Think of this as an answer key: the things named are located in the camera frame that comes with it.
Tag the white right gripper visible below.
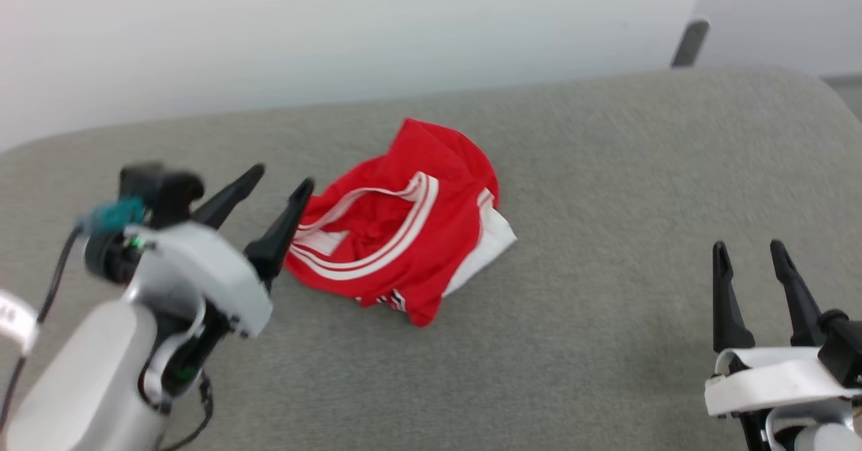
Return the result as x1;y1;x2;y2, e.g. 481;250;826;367
704;239;862;417

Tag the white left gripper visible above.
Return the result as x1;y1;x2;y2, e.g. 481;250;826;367
84;164;315;398

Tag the red and white jersey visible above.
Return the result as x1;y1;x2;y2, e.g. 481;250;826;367
284;118;518;327

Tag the teal left cable connector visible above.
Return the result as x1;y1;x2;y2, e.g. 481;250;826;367
79;199;146;234

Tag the thin black cable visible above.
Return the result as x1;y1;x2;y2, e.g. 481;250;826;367
158;370;215;451
0;225;83;431

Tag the white cable label tag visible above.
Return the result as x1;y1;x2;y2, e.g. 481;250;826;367
0;291;40;355

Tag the dark grey slanted post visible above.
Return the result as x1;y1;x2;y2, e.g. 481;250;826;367
671;19;710;68

